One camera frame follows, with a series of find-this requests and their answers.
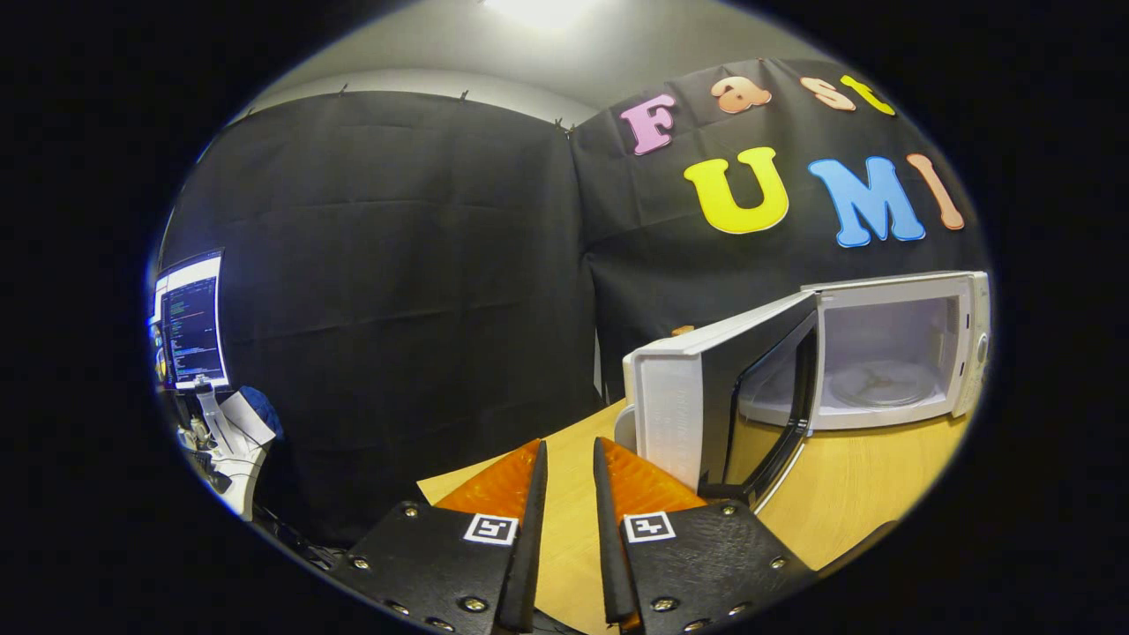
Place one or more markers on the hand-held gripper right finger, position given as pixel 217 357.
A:
pixel 607 529

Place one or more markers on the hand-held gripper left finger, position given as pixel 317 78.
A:
pixel 536 529

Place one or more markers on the white microwave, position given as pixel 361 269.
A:
pixel 670 423

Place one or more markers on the black backdrop cloth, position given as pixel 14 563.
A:
pixel 397 309

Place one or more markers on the blue cloth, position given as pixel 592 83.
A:
pixel 265 410

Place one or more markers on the glass turntable plate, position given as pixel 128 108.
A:
pixel 882 388

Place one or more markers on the white plastic device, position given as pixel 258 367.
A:
pixel 231 459

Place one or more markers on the computer monitor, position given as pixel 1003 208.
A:
pixel 194 326

